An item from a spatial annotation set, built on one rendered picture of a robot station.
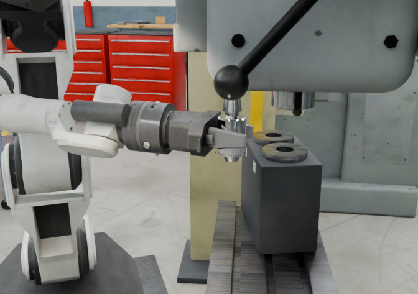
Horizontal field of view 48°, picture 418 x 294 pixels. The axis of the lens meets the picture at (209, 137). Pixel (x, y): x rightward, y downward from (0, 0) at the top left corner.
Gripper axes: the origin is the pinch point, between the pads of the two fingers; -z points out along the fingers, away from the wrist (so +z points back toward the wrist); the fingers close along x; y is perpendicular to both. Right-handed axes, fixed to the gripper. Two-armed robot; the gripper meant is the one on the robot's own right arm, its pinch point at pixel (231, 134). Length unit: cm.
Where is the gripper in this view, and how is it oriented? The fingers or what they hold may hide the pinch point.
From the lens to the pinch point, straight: 77.9
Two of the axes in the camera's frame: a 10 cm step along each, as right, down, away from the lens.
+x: 3.0, -2.7, 9.1
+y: -0.1, 9.6, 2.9
